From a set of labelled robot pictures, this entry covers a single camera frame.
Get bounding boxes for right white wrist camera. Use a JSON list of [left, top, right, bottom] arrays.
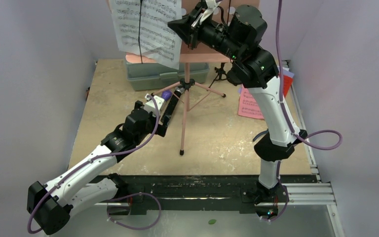
[[191, 0, 221, 29]]

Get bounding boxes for black silver microphone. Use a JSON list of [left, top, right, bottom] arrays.
[[163, 85, 184, 115]]

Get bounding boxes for green plastic storage box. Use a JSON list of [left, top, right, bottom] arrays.
[[125, 62, 210, 91]]

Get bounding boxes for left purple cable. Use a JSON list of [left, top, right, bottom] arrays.
[[27, 96, 162, 235]]

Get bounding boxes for purple toy microphone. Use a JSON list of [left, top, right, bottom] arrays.
[[161, 90, 173, 102]]

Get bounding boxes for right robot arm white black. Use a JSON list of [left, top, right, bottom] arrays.
[[167, 0, 307, 201]]

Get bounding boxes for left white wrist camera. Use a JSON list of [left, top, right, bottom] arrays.
[[143, 94, 166, 114]]

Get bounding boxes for lavender sheet music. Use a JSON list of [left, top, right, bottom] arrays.
[[283, 67, 295, 77]]

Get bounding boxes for black tripod mic stand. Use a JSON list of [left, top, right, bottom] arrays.
[[208, 62, 227, 88]]

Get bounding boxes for pink sheet music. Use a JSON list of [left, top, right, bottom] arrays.
[[237, 86, 264, 119]]

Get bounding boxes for blue handled pliers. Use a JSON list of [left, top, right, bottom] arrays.
[[252, 129, 269, 142]]

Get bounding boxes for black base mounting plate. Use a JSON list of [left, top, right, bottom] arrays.
[[106, 175, 317, 216]]

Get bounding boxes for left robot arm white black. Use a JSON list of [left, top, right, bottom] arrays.
[[27, 95, 165, 235]]

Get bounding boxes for red sheet music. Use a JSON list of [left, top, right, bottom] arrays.
[[283, 75, 293, 97]]

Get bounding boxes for small green leaf piece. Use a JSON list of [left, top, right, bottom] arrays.
[[208, 219, 217, 225]]

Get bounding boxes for aluminium frame rail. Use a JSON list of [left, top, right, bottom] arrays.
[[88, 59, 338, 207]]

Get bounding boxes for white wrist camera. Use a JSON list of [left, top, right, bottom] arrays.
[[143, 94, 166, 114], [191, 0, 221, 29]]

